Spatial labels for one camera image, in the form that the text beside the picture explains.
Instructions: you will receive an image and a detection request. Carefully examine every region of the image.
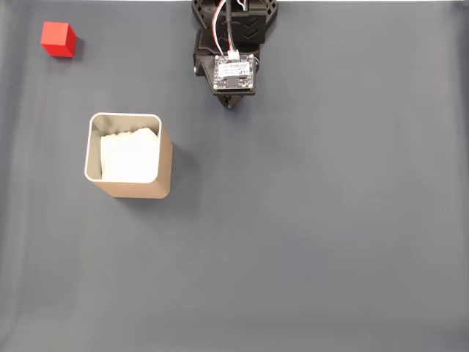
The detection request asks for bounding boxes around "red cube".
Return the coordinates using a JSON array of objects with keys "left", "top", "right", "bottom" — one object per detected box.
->
[{"left": 40, "top": 21, "right": 78, "bottom": 59}]

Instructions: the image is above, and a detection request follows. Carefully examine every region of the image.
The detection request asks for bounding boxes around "tan square metal box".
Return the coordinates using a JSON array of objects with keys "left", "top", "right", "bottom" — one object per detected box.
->
[{"left": 84, "top": 112, "right": 174, "bottom": 200}]

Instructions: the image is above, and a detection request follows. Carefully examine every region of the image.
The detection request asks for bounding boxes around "white tissue paper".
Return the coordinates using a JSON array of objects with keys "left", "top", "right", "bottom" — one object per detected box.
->
[{"left": 99, "top": 127, "right": 160, "bottom": 183}]

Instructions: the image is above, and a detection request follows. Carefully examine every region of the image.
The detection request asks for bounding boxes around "camera circuit board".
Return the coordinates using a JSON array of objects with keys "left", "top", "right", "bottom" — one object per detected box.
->
[{"left": 213, "top": 54, "right": 256, "bottom": 92}]

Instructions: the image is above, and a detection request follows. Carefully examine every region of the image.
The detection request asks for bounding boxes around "white red green wire bundle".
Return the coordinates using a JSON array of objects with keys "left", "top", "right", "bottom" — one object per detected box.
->
[{"left": 210, "top": 0, "right": 247, "bottom": 59}]

